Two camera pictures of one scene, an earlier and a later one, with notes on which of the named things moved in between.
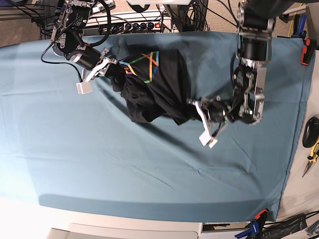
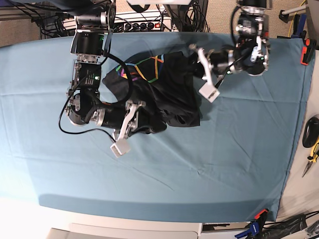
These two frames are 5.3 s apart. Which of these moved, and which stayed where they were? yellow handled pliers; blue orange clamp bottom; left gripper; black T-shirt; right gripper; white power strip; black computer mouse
Moved: left gripper; black T-shirt; right gripper
Stayed: yellow handled pliers; black computer mouse; white power strip; blue orange clamp bottom
